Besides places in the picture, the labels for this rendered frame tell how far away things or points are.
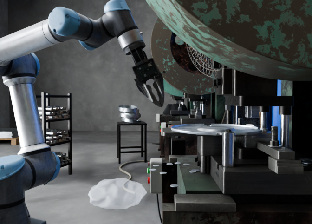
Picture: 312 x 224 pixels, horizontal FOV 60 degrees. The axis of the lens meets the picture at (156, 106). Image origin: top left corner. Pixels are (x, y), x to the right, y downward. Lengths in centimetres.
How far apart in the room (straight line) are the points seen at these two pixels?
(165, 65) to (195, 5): 179
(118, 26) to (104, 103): 682
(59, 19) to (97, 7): 731
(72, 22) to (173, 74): 151
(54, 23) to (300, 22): 60
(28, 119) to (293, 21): 92
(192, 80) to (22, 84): 143
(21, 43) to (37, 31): 8
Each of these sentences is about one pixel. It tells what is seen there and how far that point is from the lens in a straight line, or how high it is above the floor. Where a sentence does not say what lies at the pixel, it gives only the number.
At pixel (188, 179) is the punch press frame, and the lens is 83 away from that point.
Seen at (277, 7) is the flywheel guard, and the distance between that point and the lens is 48.
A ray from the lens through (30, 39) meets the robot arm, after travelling 91.
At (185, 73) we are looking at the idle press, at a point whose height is 109.
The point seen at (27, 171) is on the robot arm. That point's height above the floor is 64.
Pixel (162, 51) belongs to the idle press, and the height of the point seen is 127.
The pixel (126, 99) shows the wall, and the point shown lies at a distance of 755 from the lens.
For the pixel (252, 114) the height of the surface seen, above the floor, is 83.
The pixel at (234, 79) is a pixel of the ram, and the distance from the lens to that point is 85.
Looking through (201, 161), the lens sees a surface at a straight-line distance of 88.
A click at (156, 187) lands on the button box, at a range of 115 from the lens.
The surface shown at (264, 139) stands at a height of 76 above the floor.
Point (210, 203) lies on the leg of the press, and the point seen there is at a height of 64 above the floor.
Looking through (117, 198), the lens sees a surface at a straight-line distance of 222.
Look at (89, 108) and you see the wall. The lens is 776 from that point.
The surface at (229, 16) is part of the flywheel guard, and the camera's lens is 45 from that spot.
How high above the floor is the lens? 88
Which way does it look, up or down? 2 degrees down
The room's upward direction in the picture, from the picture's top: straight up
